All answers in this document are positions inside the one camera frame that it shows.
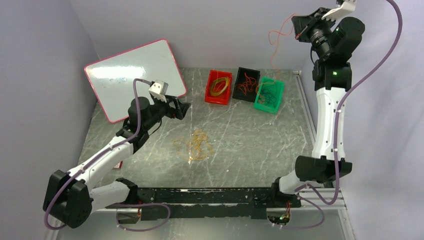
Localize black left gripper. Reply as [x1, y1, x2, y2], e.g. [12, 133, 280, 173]
[143, 93, 190, 131]

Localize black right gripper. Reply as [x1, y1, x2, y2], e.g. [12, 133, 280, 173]
[292, 7, 338, 59]

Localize orange cable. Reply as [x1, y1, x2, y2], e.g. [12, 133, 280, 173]
[255, 13, 299, 97]
[236, 73, 259, 96]

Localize orange yellow cables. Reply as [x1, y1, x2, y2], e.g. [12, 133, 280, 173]
[172, 129, 215, 163]

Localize purple cable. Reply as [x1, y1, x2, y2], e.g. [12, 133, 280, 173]
[258, 79, 282, 109]

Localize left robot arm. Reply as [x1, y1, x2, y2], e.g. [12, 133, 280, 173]
[42, 95, 191, 230]

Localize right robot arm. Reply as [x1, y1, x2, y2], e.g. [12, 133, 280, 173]
[269, 7, 365, 207]

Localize red plastic bin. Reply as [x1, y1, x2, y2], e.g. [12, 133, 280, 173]
[204, 70, 233, 105]

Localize black plastic bin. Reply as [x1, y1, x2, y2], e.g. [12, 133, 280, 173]
[232, 67, 260, 103]

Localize pink framed whiteboard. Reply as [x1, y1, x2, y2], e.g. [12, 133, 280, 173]
[84, 39, 187, 123]

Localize green plastic bin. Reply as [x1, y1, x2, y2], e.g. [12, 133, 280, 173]
[253, 77, 285, 114]

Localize small red white box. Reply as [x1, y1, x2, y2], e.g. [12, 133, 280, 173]
[112, 161, 123, 170]

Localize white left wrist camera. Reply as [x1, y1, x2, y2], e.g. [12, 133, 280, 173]
[148, 81, 169, 103]

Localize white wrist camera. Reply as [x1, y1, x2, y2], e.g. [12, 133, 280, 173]
[148, 81, 169, 103]
[321, 0, 357, 22]

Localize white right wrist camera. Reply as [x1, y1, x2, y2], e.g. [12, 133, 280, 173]
[321, 0, 357, 22]

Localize yellow green coiled cable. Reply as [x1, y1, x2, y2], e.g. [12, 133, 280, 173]
[210, 76, 231, 97]

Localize aluminium rail frame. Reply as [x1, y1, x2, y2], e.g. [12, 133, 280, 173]
[44, 70, 357, 240]

